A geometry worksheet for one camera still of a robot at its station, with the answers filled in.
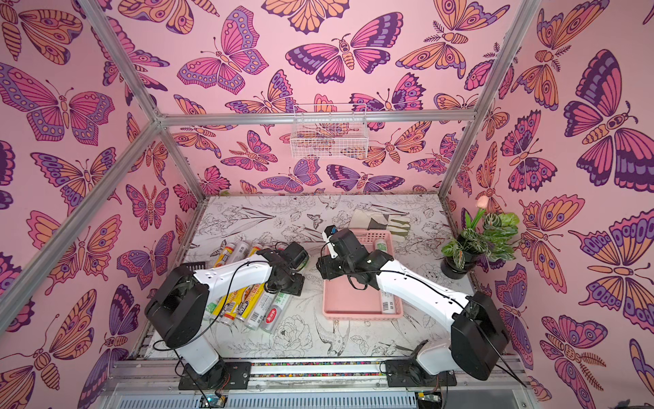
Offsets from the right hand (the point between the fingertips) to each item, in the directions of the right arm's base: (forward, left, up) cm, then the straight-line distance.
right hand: (319, 265), depth 80 cm
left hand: (-1, +9, -13) cm, 16 cm away
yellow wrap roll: (-6, +25, -12) cm, 28 cm away
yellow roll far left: (+8, +37, -11) cm, 40 cm away
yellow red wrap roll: (-12, +29, -10) cm, 33 cm away
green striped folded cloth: (+30, -31, -15) cm, 45 cm away
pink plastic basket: (-5, -7, -16) cm, 18 cm away
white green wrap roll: (-7, -22, -11) cm, 26 cm away
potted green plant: (+5, -50, +10) cm, 51 cm away
